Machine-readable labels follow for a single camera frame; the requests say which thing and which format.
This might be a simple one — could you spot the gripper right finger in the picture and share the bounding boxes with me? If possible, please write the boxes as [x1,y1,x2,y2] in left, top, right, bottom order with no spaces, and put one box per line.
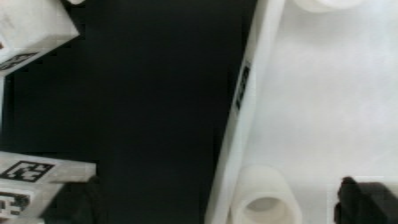
[334,177,398,224]

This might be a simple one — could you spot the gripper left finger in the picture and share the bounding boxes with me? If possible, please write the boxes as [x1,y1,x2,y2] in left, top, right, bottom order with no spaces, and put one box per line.
[39,176,107,224]

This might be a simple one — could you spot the white leg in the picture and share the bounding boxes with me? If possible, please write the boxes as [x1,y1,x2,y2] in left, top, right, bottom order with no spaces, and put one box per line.
[0,0,82,78]
[0,151,96,224]

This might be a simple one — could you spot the white square tabletop part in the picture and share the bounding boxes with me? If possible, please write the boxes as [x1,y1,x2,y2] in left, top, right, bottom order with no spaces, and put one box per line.
[203,0,398,224]

